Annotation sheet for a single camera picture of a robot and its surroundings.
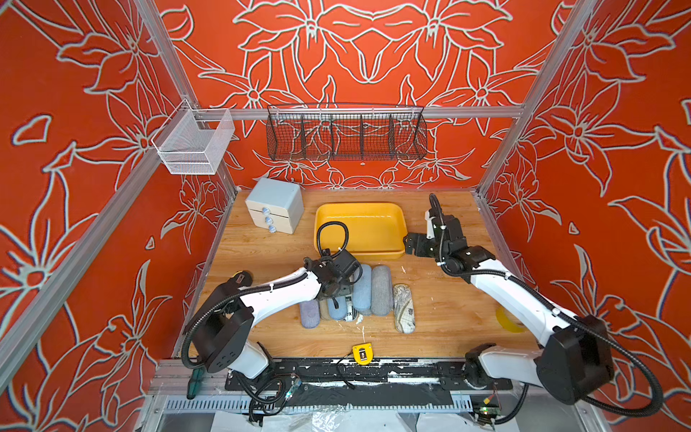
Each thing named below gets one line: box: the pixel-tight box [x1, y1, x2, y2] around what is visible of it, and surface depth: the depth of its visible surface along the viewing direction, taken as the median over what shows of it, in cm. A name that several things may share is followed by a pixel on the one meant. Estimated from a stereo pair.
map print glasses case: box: [393, 283, 416, 334], surface depth 84 cm
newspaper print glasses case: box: [343, 294, 354, 322], surface depth 83 cm
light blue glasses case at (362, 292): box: [352, 263, 372, 314], surface depth 84 cm
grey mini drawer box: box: [244, 177, 305, 235], surface depth 100 cm
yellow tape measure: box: [351, 342, 374, 366], surface depth 77 cm
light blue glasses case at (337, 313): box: [326, 295, 348, 321], surface depth 82 cm
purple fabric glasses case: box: [300, 298, 321, 329], surface depth 83 cm
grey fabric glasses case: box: [370, 264, 392, 316], surface depth 84 cm
